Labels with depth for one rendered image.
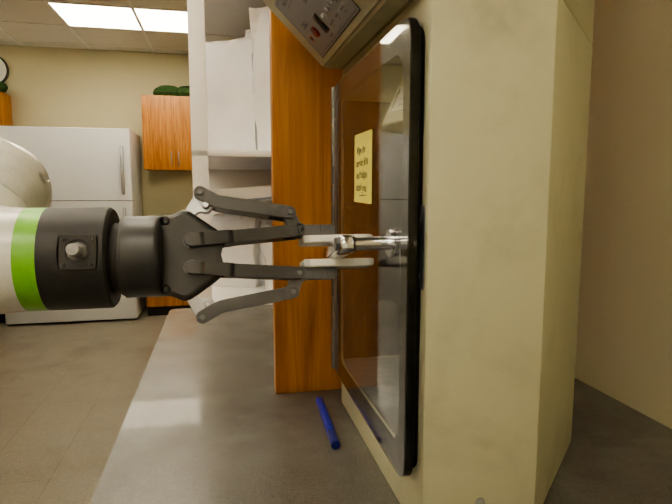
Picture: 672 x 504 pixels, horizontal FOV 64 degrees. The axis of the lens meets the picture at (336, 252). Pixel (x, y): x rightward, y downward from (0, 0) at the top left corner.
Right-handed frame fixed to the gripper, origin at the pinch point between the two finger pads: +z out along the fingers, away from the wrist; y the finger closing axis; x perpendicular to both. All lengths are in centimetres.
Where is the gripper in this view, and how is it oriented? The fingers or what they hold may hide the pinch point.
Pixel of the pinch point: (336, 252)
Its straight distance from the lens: 53.6
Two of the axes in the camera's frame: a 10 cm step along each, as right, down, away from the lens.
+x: -2.1, 1.2, 9.7
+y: -0.5, -9.9, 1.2
